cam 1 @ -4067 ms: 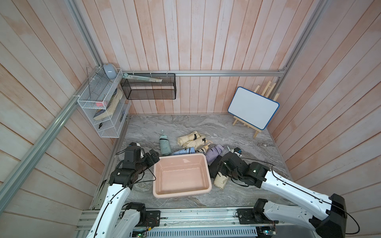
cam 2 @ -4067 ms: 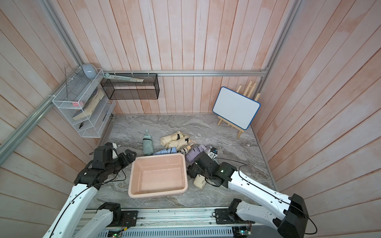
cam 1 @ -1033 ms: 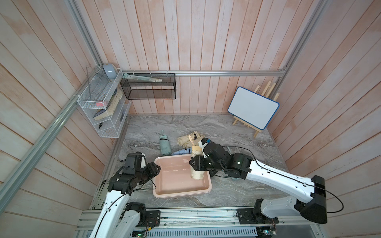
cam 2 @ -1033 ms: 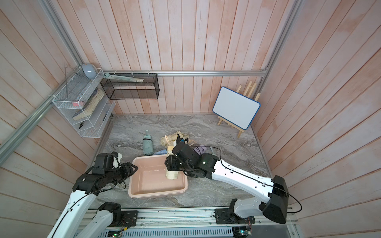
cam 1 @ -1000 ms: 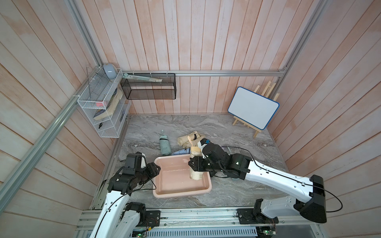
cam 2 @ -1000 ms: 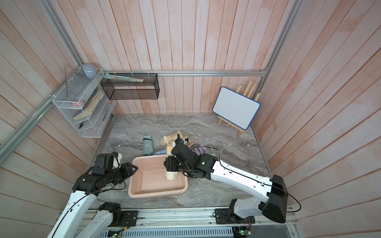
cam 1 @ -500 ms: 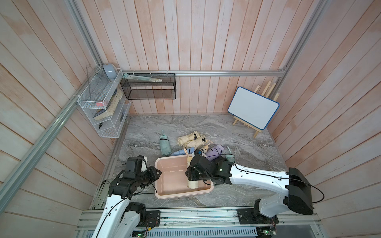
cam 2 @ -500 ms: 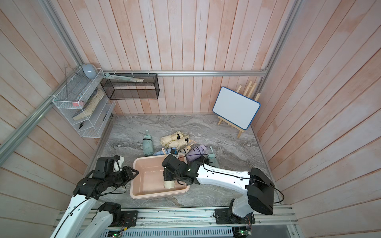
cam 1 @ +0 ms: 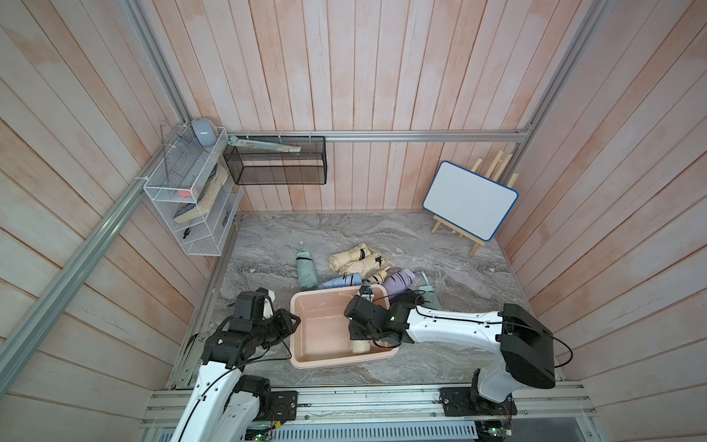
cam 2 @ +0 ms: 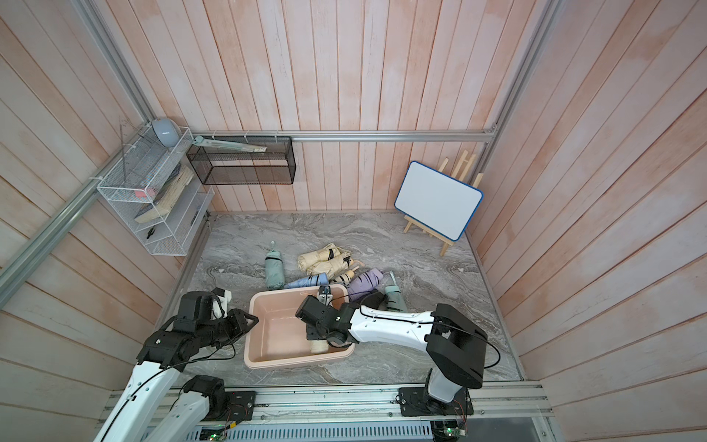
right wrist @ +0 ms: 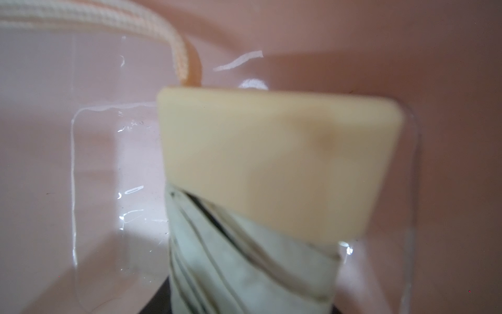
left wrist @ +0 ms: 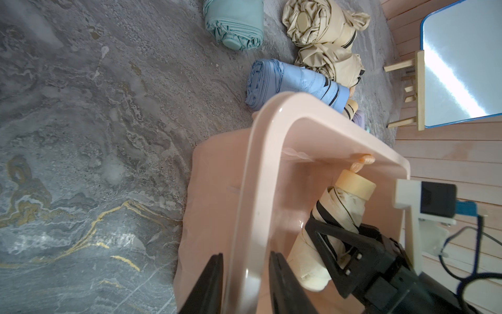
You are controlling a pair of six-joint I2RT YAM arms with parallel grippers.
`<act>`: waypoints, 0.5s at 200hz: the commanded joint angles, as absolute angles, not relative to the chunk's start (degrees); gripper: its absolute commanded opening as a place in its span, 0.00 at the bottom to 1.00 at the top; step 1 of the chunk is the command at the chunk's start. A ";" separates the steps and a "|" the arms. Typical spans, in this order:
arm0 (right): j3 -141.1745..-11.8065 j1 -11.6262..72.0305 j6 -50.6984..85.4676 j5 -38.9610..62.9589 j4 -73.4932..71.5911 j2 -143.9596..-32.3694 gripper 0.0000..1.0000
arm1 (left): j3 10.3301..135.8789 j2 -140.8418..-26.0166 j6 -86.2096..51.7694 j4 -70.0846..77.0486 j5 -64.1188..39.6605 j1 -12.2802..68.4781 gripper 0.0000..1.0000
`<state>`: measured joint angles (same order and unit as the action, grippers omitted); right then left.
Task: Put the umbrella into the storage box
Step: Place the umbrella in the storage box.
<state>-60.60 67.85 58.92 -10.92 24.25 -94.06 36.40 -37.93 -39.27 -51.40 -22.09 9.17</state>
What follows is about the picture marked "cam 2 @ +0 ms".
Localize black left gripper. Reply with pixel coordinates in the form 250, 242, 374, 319
197, 308, 261, 349

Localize pink plastic storage box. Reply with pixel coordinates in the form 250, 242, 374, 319
244, 287, 355, 369

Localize lilac umbrella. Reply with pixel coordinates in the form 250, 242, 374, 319
347, 268, 384, 302

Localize mint green umbrella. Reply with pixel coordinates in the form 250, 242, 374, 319
264, 241, 285, 290

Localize teal green umbrella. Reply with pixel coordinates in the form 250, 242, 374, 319
383, 272, 408, 313

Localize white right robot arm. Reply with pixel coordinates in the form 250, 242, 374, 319
296, 285, 502, 419

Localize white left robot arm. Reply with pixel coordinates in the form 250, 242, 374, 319
95, 287, 259, 441

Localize light blue folded umbrella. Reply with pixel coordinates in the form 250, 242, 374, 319
285, 274, 329, 289

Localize beige striped folded umbrella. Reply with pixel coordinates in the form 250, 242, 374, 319
333, 266, 359, 285

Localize cream folded umbrella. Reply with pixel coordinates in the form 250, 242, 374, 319
307, 255, 353, 283
298, 242, 349, 271

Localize pink item in rack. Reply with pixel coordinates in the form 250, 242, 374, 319
134, 188, 156, 201

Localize green paper on basket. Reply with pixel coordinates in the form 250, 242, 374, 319
193, 136, 267, 154

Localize grey round speaker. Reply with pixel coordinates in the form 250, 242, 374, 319
151, 118, 182, 149

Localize book in wire rack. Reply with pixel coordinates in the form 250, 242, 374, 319
134, 163, 194, 224

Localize white wire shelf rack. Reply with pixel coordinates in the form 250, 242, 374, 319
98, 124, 215, 257

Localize black wire mesh basket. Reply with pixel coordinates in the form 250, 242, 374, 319
187, 136, 296, 185

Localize white board with blue frame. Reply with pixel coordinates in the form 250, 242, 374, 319
393, 160, 485, 243

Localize metal base rail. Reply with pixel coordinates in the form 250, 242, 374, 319
104, 383, 553, 442

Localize aluminium frame rail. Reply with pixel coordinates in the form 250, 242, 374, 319
193, 130, 495, 143

